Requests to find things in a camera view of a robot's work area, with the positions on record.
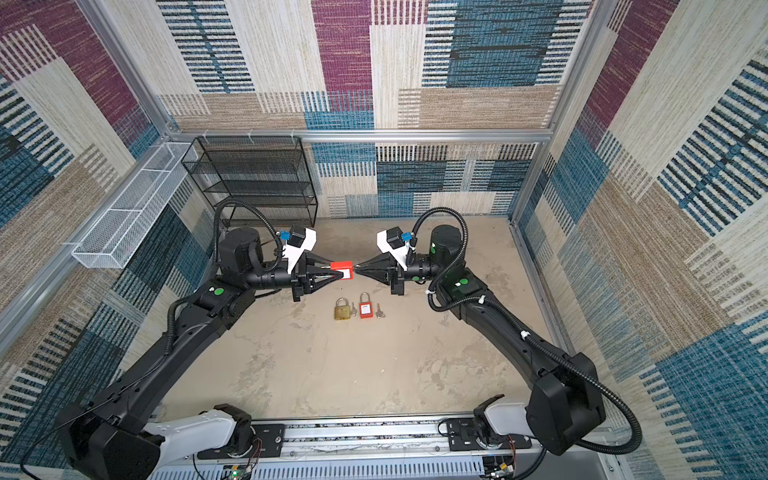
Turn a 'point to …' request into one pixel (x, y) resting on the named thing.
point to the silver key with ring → (379, 313)
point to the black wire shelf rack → (258, 181)
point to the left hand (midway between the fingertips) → (340, 267)
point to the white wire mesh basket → (118, 233)
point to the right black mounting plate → (462, 436)
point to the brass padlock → (342, 312)
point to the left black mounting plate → (267, 441)
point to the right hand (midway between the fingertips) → (360, 270)
